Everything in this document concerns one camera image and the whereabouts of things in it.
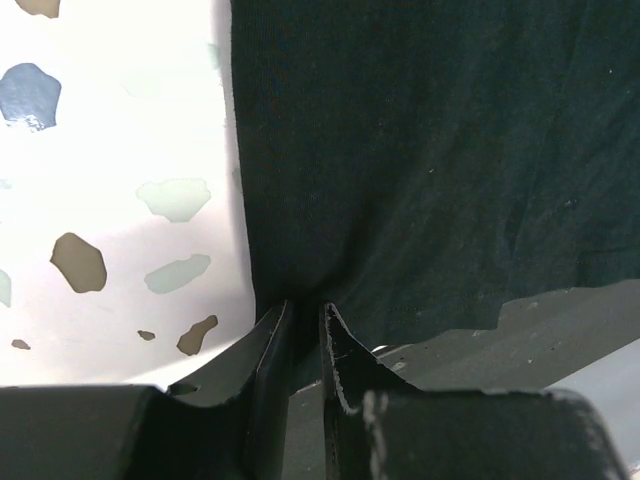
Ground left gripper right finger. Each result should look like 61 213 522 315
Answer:
319 304 628 479

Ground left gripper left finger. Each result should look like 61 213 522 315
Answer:
1 302 294 479

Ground black t shirt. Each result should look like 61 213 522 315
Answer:
230 1 639 388

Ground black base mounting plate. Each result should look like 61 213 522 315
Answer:
284 279 640 480

